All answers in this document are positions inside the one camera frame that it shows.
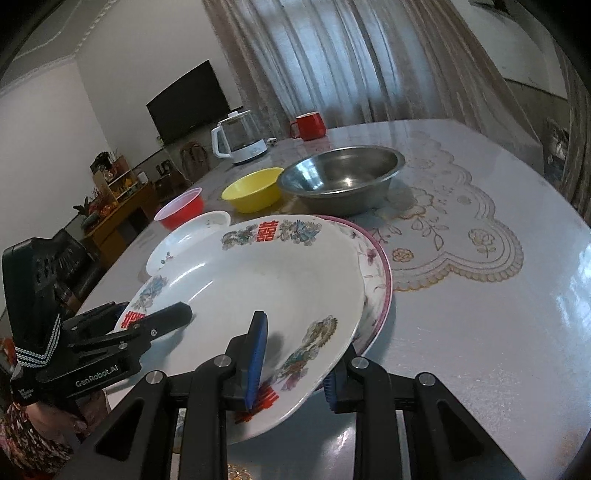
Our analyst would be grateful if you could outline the white rose pattern plate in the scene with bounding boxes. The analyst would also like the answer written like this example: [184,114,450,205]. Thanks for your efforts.
[145,210,231,276]

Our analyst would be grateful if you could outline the large white double-happiness plate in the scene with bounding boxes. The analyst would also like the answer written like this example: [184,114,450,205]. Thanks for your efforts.
[115,215,365,444]

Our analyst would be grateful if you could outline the red plastic bowl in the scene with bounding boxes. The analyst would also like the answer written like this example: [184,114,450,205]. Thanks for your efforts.
[154,187,204,231]

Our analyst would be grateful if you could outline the yellow plastic bowl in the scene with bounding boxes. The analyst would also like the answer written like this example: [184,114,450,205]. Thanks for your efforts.
[221,167,283,214]

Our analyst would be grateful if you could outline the stainless steel bowl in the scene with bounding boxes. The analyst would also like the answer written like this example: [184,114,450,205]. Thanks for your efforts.
[277,146,406,216]

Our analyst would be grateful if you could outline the person's left hand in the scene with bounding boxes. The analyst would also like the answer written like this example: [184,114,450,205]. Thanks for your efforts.
[25,391,110,441]

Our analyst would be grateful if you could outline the black leather armchair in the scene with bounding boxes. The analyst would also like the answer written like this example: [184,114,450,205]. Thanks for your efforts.
[52,229,105,303]

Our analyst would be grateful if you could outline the wooden desk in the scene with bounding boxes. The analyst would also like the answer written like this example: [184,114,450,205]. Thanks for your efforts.
[82,182,159,268]

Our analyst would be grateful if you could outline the pink-rimmed floral plate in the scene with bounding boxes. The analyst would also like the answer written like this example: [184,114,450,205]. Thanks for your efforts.
[321,215,393,355]

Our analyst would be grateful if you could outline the wooden desktop shelf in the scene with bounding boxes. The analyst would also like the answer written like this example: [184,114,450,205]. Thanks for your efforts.
[90,151,138,203]

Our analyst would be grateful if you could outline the wooden chair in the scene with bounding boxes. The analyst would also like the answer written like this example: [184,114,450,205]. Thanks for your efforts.
[179,141,211,183]

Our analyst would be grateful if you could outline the white glass electric kettle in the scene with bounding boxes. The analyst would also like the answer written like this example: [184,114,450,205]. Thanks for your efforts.
[211,110,269,165]

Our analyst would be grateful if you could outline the red mug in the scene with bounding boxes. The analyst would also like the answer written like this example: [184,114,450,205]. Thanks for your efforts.
[290,111,328,141]

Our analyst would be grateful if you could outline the beige window curtain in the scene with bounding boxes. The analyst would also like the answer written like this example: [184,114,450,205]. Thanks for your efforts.
[204,1,539,158]

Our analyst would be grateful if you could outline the black wall television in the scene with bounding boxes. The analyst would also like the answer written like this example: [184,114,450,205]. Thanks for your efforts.
[146,60,230,146]

